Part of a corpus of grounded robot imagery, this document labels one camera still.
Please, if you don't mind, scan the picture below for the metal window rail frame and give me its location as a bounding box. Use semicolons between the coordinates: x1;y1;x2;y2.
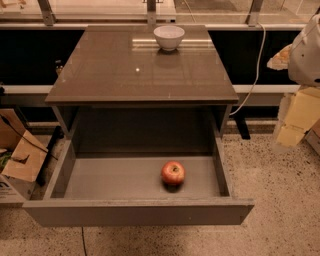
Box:
0;0;320;31

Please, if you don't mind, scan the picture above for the open grey top drawer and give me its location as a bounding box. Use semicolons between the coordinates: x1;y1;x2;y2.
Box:
23;137;254;227

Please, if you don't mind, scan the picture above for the red apple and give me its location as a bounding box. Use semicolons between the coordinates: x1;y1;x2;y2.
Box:
161;161;185;185

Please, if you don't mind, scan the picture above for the black cable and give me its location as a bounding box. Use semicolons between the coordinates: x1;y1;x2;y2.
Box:
0;114;58;161

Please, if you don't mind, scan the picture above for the white ceramic bowl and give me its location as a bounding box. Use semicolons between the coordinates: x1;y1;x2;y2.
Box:
153;25;185;51

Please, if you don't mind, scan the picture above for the brown cardboard box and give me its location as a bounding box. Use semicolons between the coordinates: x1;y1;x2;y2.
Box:
0;109;48;205

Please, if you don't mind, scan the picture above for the white cable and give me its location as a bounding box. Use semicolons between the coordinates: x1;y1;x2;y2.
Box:
229;23;267;117

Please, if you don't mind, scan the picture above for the grey cabinet with counter top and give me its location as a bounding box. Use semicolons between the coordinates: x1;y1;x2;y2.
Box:
46;26;238;157

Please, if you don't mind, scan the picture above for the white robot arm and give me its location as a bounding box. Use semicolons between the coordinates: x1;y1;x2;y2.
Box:
267;14;320;148

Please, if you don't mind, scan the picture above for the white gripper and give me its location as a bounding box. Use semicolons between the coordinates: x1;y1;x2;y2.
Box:
267;44;320;148

